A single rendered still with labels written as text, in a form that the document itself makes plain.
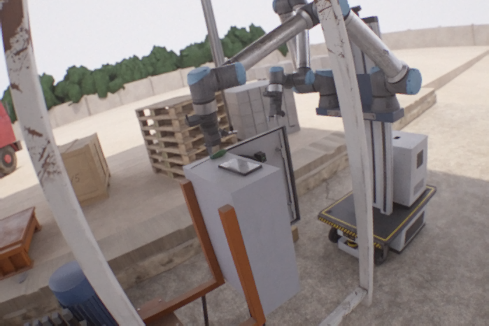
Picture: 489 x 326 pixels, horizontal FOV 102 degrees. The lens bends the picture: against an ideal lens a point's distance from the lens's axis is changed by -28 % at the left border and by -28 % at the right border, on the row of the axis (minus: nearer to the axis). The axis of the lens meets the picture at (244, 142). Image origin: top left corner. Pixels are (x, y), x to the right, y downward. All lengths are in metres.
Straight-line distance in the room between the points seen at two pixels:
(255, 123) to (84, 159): 2.56
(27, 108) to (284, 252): 0.93
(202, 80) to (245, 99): 3.19
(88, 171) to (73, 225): 3.30
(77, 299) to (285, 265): 0.82
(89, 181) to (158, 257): 1.71
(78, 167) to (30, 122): 3.36
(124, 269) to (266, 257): 1.78
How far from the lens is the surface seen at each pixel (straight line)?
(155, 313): 1.39
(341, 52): 0.94
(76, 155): 3.82
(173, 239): 2.58
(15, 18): 0.53
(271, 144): 1.43
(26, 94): 0.51
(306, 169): 3.27
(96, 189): 3.91
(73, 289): 1.13
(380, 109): 1.68
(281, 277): 1.12
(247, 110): 4.17
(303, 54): 1.74
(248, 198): 0.86
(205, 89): 0.99
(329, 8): 0.92
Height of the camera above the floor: 1.60
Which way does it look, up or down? 16 degrees down
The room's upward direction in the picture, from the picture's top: 13 degrees counter-clockwise
